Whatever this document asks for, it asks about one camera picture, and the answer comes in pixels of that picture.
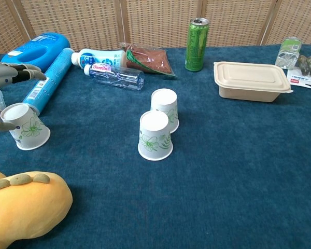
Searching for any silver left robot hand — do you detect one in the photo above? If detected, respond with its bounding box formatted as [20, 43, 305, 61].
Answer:
[0, 59, 47, 132]

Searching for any white floral paper cup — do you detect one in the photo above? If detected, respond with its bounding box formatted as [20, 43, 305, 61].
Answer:
[0, 102, 51, 151]
[150, 88, 179, 134]
[137, 110, 174, 161]

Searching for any blue cylindrical tube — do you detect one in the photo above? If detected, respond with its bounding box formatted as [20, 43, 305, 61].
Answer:
[22, 47, 75, 116]

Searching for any blue detergent pump bottle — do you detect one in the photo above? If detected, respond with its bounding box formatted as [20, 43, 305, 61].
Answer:
[0, 32, 72, 74]

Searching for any white bottle blue label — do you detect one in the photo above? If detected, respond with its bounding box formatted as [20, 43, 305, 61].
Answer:
[70, 48, 128, 71]

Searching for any clear bottle pink label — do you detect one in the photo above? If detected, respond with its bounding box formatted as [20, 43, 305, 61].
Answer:
[83, 62, 145, 91]

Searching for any yellow plush toy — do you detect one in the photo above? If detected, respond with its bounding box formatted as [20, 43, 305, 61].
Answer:
[0, 169, 74, 249]

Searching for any brown powder plastic bag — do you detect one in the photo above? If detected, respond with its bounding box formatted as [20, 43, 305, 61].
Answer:
[120, 42, 177, 80]

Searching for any woven wooden folding screen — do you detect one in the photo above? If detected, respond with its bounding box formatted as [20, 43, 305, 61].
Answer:
[0, 0, 311, 54]

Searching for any blue table cloth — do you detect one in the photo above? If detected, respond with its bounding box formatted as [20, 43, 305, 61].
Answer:
[0, 44, 311, 249]

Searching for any green drink can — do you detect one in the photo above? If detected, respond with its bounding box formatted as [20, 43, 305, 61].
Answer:
[184, 17, 210, 72]

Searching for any beige lidded food container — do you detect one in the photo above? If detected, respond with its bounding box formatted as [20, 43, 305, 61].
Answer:
[213, 61, 294, 102]

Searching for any clear bottle green label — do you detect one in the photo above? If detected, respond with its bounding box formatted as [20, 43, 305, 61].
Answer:
[275, 36, 303, 70]

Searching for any carded pack of hooks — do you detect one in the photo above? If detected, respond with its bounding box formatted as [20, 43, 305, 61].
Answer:
[286, 54, 311, 91]

